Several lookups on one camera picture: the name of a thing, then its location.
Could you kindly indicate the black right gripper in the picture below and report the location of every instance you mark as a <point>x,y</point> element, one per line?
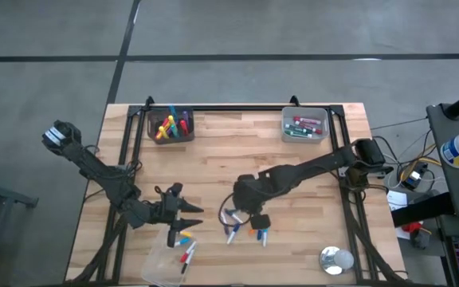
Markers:
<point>261,187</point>

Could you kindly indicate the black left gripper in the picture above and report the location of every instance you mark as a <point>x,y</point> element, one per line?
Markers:
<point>163,211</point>

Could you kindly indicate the orange cap white marker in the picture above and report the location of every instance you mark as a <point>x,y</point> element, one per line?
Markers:
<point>251,231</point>

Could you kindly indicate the red cap white marker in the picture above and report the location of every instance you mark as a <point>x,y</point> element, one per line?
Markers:
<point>187,252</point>

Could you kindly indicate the clear plastic bin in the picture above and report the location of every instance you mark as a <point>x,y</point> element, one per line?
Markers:
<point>162,267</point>

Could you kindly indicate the green Expo dry-erase marker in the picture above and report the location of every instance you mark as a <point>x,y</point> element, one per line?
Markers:
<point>298,134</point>
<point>295,128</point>

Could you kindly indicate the yellow Sharpie highlighter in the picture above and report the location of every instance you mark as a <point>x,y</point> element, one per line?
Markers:
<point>170,119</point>
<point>165,134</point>
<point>162,132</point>

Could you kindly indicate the teal Sharpie highlighter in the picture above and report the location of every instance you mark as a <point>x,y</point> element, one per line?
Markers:
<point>174,130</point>

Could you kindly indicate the red Expo dry-erase marker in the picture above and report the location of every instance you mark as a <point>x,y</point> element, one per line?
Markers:
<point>312,128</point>
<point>183,128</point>
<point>307,120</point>

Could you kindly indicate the pink Sharpie highlighter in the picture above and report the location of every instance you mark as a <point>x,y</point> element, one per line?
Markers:
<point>165,121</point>

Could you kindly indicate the purple Sharpie highlighter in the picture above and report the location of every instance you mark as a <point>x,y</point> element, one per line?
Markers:
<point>183,115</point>
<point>187,119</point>

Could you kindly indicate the blue Sharpie highlighter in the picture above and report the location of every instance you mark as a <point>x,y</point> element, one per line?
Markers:
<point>172,111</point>

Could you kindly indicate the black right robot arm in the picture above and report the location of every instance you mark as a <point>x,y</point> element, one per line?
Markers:
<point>321,163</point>

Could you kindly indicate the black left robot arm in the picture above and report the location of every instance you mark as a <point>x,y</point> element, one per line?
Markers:
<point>94,171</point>

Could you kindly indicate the dark grey plastic bin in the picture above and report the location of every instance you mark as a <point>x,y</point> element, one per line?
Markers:
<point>189,137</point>

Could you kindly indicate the light grey plastic bin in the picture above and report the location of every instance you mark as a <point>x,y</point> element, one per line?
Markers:
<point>305,113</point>

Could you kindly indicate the white paper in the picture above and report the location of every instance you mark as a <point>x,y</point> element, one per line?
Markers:
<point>396,199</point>

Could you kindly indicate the red object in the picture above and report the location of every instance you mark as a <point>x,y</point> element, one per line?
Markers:
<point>412,227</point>

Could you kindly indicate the black desk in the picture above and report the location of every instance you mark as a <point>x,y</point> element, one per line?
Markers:
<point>452,187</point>

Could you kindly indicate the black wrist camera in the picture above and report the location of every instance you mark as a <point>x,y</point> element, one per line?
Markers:
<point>170,201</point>

